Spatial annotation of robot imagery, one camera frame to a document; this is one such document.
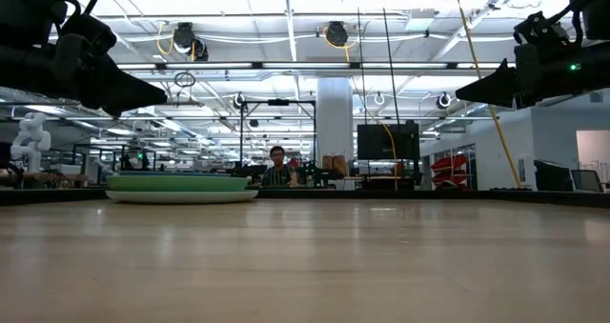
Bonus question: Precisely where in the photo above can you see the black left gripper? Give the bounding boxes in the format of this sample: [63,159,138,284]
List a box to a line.
[0,33,169,118]

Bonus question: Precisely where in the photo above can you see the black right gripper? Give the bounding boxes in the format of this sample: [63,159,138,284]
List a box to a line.
[455,41,610,110]

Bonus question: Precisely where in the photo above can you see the opaque green plastic plate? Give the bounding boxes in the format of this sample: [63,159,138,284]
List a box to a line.
[105,174,251,193]

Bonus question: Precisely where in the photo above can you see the long ceiling light strip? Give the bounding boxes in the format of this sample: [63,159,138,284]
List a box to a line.
[113,60,519,71]

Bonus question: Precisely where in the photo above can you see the red storage bins rack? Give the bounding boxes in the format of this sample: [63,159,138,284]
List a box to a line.
[431,153,471,187]

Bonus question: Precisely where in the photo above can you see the black office chair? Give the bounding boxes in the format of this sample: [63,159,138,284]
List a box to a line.
[533,158,575,192]

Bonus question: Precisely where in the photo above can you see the wooden background table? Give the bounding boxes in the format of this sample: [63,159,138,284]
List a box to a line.
[18,172,90,189]

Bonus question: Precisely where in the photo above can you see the grey mesh office chair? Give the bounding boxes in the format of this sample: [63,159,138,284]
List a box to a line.
[570,169,604,193]

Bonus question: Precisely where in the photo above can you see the person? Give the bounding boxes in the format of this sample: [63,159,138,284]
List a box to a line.
[260,145,302,189]

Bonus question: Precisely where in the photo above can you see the white square pillar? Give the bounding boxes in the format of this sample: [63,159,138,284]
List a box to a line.
[316,77,356,190]

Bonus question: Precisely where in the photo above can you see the yellow hanging cable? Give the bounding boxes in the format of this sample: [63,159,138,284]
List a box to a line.
[451,0,520,189]

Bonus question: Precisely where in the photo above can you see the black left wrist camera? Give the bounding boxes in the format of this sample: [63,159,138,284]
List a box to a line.
[59,12,118,55]

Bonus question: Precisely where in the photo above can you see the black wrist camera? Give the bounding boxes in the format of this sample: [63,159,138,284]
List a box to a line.
[512,10,573,50]
[59,12,118,55]

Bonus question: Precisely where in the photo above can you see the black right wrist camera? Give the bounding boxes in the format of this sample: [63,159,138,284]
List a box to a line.
[512,10,573,50]

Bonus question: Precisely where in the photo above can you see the black ceiling cable reel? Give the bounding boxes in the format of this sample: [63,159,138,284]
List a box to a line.
[326,21,350,48]
[172,21,210,61]

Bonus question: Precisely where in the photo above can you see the white wall cabinet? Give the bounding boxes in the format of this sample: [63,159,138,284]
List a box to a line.
[518,154,538,189]

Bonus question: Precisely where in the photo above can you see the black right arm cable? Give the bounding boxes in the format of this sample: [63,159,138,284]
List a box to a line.
[547,0,585,46]

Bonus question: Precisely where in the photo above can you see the black metal frame rig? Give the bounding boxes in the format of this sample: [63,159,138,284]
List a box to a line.
[239,98,317,172]

